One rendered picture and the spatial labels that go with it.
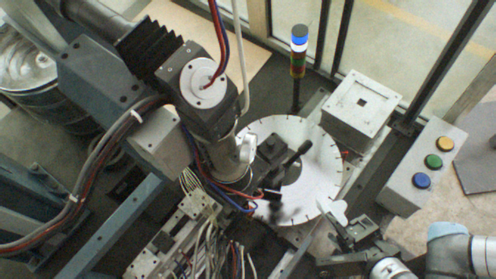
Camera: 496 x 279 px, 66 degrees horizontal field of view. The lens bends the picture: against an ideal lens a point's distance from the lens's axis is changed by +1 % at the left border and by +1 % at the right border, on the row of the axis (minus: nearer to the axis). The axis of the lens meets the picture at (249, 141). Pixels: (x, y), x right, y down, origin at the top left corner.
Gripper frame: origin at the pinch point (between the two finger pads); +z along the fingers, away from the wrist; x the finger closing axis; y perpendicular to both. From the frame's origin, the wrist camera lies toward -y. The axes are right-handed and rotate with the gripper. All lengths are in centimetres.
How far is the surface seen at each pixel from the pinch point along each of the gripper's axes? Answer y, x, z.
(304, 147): 0.9, 23.6, -3.1
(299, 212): -2.9, -1.8, 7.2
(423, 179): 32.1, -10.3, 2.3
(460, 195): 88, -89, 48
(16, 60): -52, 53, 70
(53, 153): -63, 19, 75
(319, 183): 6.3, 0.4, 10.5
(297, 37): 18.5, 34.9, 24.9
